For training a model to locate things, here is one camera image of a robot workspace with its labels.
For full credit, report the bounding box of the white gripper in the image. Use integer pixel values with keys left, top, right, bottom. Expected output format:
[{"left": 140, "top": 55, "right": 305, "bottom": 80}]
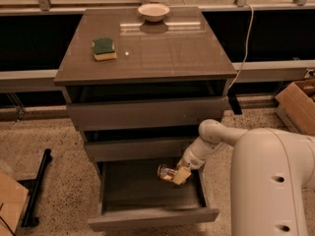
[{"left": 172, "top": 148, "right": 205, "bottom": 185}]

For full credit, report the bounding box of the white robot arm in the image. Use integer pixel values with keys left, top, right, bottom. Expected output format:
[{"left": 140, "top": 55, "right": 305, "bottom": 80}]
[{"left": 173, "top": 120, "right": 315, "bottom": 236}]

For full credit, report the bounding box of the middle drawer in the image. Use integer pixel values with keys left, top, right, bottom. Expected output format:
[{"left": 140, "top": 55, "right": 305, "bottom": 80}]
[{"left": 85, "top": 125, "right": 198, "bottom": 161}]

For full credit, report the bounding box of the open bottom drawer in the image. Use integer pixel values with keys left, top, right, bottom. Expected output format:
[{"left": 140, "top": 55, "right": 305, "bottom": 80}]
[{"left": 88, "top": 157, "right": 220, "bottom": 231}]

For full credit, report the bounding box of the top drawer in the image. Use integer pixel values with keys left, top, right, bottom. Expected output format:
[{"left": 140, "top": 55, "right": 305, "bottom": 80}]
[{"left": 68, "top": 81, "right": 227, "bottom": 131}]

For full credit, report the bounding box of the grey drawer cabinet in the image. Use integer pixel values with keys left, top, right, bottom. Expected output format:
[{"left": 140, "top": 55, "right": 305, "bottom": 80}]
[{"left": 53, "top": 6, "right": 238, "bottom": 233}]

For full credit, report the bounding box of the cardboard box right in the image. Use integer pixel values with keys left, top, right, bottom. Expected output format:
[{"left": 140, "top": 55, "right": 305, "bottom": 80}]
[{"left": 276, "top": 79, "right": 315, "bottom": 136}]

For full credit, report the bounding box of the green yellow sponge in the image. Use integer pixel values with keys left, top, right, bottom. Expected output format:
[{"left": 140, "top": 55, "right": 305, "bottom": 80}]
[{"left": 93, "top": 37, "right": 117, "bottom": 61}]

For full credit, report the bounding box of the black metal bar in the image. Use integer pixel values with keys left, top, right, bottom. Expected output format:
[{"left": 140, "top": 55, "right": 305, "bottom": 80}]
[{"left": 20, "top": 148, "right": 52, "bottom": 227}]

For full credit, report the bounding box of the white bowl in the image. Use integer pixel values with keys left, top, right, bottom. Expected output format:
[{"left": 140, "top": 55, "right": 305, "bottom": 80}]
[{"left": 138, "top": 4, "right": 170, "bottom": 23}]

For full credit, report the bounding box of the black cabinet bracket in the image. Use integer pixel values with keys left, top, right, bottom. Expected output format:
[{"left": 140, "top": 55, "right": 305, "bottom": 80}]
[{"left": 228, "top": 95, "right": 242, "bottom": 115}]

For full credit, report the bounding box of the white cable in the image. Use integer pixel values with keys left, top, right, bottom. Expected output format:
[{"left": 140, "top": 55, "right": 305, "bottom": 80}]
[{"left": 227, "top": 3, "right": 255, "bottom": 90}]

